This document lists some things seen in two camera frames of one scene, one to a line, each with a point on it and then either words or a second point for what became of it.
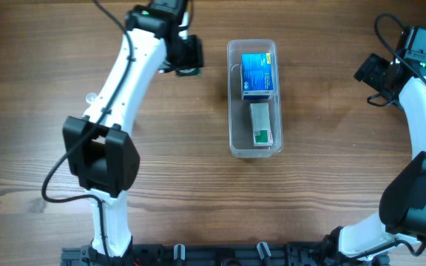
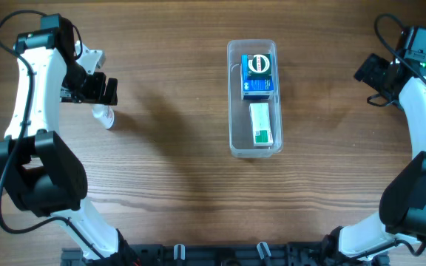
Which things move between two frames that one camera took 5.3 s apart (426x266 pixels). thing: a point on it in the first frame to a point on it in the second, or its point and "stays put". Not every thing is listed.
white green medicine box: [260, 119] stays put
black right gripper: [370, 68] stays put
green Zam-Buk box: [190, 72] to [259, 66]
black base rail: [233, 254] stays put
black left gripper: [190, 52] to [100, 89]
